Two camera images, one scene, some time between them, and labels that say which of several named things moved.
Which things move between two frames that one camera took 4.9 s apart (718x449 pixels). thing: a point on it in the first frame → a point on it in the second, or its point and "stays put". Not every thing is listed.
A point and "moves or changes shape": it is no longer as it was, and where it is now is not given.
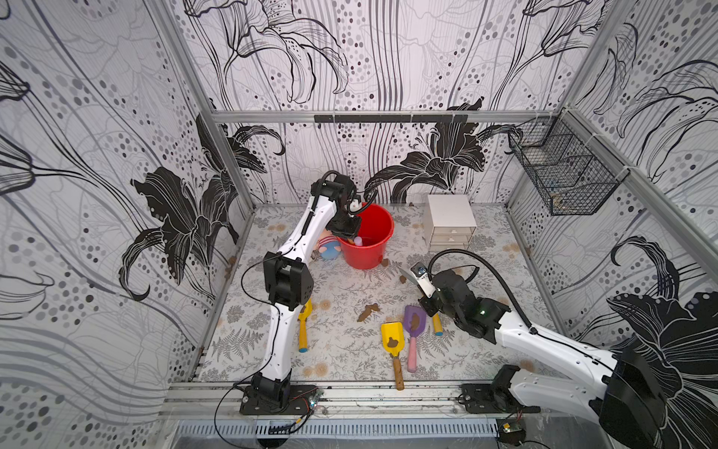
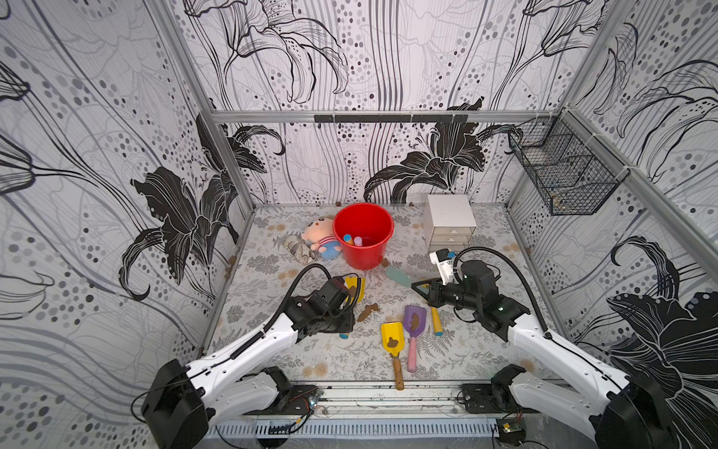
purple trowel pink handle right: (414, 319) stays put
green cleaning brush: (409, 274) moves or changes shape
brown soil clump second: (366, 311) stays put
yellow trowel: (437, 325) stays put
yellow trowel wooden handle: (394, 331) stays put
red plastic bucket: (376, 227) stays put
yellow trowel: (303, 317) moves or changes shape
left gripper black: (347, 228) → (346, 326)
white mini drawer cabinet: (449, 222) stays put
